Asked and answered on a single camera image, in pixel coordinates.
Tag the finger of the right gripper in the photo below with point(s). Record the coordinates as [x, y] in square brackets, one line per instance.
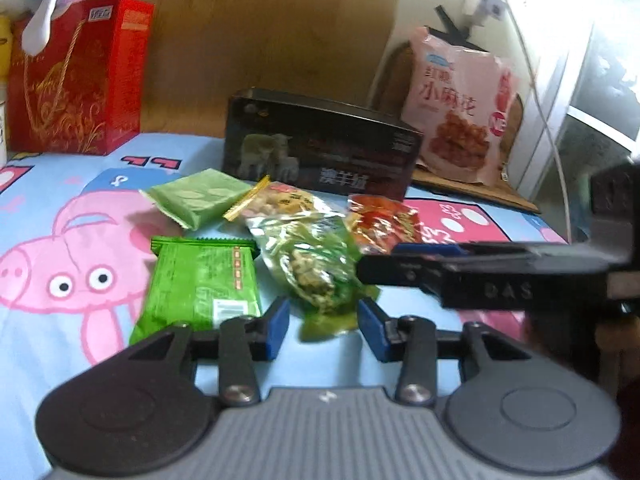
[403, 270]
[428, 249]

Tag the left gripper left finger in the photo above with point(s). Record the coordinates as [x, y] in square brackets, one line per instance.
[153, 403]

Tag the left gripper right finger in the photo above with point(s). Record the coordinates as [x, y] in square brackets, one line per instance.
[509, 406]

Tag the red spicy snack packet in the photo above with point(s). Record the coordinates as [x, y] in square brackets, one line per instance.
[378, 223]

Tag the green bean snack packet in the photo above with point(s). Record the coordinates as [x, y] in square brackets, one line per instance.
[313, 256]

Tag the yellow peanut snack packet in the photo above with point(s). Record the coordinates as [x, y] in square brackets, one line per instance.
[268, 199]

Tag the bright green snack packet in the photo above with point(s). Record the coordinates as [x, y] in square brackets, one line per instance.
[200, 282]

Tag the dark snack box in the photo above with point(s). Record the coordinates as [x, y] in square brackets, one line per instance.
[318, 144]

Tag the light green snack packet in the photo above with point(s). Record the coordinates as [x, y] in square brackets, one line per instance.
[199, 199]

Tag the pink snack bag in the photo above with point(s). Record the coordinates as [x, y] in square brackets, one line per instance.
[458, 100]

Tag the wooden headboard panel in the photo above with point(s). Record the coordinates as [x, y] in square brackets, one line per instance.
[202, 51]

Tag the red gift bag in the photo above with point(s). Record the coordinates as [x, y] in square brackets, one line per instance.
[82, 94]

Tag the white mug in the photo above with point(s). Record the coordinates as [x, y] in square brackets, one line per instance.
[3, 141]

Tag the yellow duck plush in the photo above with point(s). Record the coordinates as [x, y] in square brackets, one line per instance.
[6, 41]

